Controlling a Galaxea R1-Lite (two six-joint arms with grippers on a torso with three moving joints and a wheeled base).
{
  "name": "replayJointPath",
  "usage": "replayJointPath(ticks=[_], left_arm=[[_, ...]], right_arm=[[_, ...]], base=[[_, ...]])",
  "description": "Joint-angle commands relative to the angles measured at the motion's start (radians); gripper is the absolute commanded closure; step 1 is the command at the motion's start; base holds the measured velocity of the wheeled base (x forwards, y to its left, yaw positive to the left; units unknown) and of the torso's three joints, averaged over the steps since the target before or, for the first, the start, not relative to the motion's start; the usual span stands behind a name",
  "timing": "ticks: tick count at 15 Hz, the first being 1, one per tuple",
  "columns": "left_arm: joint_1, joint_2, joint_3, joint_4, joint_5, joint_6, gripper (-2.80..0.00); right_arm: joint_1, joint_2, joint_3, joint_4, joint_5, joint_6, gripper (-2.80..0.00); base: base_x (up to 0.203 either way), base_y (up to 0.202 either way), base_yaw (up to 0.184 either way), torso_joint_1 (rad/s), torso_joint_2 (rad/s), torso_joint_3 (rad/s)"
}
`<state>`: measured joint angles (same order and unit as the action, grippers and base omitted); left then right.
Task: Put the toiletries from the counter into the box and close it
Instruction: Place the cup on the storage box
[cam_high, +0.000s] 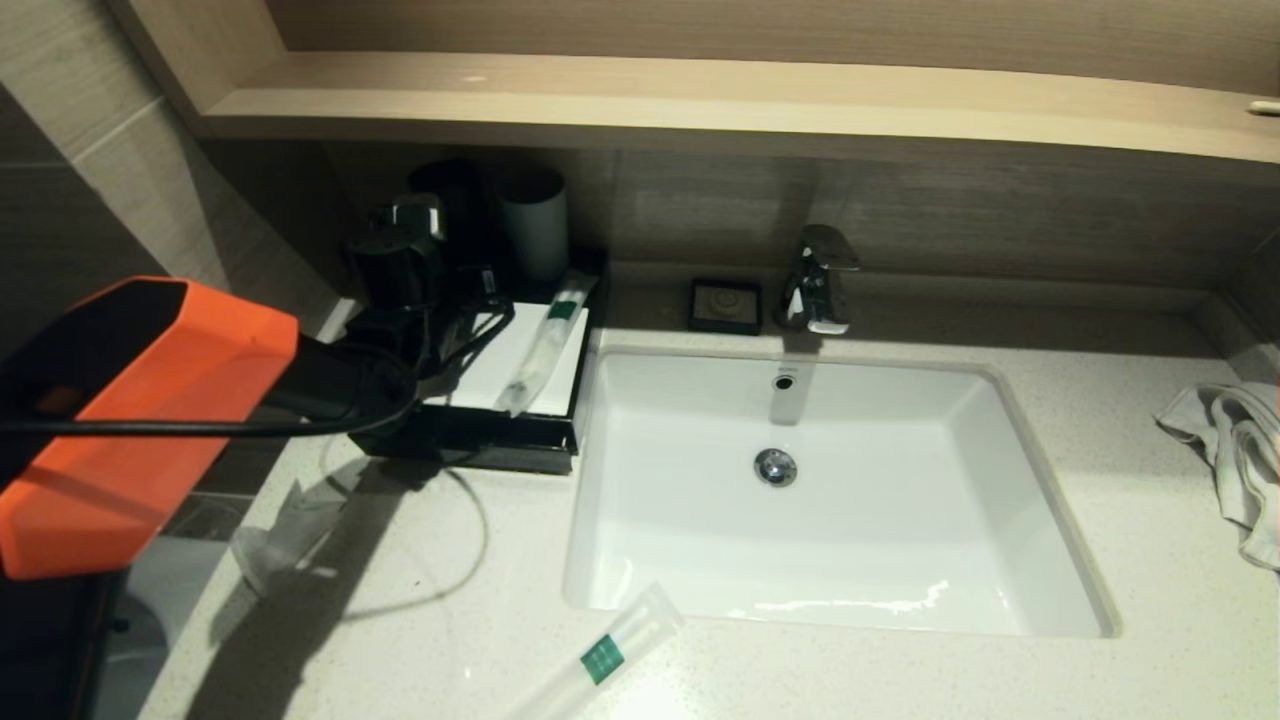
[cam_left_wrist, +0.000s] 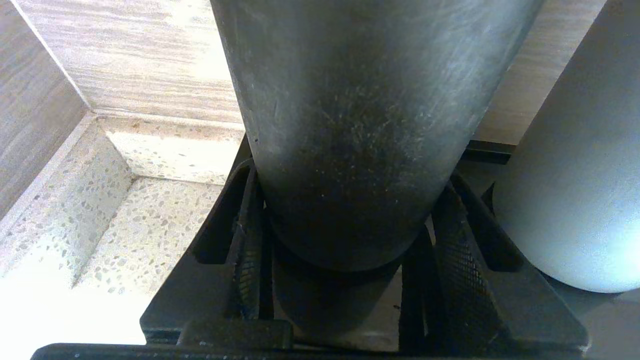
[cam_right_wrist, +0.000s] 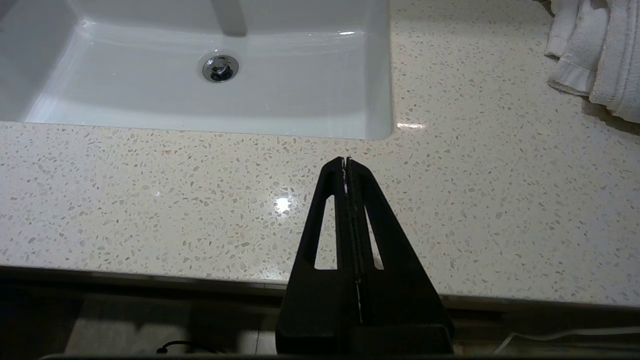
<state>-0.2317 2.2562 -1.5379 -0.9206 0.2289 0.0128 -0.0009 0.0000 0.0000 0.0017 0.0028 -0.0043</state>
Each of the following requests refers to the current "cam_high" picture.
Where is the black cup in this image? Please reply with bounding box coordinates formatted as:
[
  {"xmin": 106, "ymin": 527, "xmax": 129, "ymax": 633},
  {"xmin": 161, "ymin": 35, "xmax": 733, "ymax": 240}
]
[{"xmin": 408, "ymin": 160, "xmax": 493, "ymax": 291}]

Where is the white glossy tray surface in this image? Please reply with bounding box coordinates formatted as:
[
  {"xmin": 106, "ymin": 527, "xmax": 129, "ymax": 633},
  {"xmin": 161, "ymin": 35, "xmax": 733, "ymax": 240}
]
[{"xmin": 425, "ymin": 300, "xmax": 591, "ymax": 417}]

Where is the black amenity tray box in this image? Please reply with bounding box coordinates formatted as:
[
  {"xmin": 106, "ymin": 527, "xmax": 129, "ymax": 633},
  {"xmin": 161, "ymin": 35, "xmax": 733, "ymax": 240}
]
[{"xmin": 345, "ymin": 240, "xmax": 609, "ymax": 475}]

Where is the long green-label toothbrush packet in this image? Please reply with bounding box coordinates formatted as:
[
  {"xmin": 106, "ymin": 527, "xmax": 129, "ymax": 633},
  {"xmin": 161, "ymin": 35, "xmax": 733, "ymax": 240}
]
[
  {"xmin": 497, "ymin": 270, "xmax": 599, "ymax": 417},
  {"xmin": 505, "ymin": 580, "xmax": 686, "ymax": 720}
]

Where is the pale grey cup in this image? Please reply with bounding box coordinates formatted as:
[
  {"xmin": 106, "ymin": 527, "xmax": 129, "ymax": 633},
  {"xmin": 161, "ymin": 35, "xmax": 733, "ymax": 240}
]
[{"xmin": 497, "ymin": 168, "xmax": 571, "ymax": 284}]

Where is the black square soap dish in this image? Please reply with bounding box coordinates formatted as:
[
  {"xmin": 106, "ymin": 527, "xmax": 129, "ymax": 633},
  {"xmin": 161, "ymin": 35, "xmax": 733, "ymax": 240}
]
[{"xmin": 687, "ymin": 278, "xmax": 763, "ymax": 336}]

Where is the clear crumpled plastic packet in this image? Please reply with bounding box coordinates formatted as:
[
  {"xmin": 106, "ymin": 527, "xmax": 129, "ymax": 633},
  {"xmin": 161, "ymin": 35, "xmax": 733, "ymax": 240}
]
[{"xmin": 232, "ymin": 478, "xmax": 351, "ymax": 598}]

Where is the chrome faucet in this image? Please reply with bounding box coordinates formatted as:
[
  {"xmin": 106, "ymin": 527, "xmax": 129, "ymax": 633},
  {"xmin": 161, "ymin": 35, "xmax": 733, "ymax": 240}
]
[{"xmin": 775, "ymin": 226, "xmax": 859, "ymax": 336}]

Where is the light wooden shelf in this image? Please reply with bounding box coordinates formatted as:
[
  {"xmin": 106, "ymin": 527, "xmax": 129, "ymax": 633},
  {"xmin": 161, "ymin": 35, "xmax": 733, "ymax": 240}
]
[{"xmin": 200, "ymin": 52, "xmax": 1280, "ymax": 167}]

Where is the white ceramic sink basin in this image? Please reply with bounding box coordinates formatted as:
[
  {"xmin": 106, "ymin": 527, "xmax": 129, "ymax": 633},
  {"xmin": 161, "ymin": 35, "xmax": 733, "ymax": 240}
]
[{"xmin": 563, "ymin": 347, "xmax": 1116, "ymax": 638}]

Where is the crumpled white towel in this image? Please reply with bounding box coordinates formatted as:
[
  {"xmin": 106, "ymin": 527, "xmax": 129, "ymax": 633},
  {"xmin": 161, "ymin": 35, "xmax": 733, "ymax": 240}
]
[{"xmin": 1153, "ymin": 383, "xmax": 1280, "ymax": 571}]

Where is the white plastic device corner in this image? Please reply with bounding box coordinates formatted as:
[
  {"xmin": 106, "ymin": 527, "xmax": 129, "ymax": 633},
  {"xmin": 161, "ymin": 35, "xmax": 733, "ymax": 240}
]
[{"xmin": 370, "ymin": 195, "xmax": 446, "ymax": 243}]

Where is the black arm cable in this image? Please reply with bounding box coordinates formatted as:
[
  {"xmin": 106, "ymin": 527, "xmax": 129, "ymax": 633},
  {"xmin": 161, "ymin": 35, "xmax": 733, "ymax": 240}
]
[{"xmin": 0, "ymin": 298, "xmax": 517, "ymax": 443}]

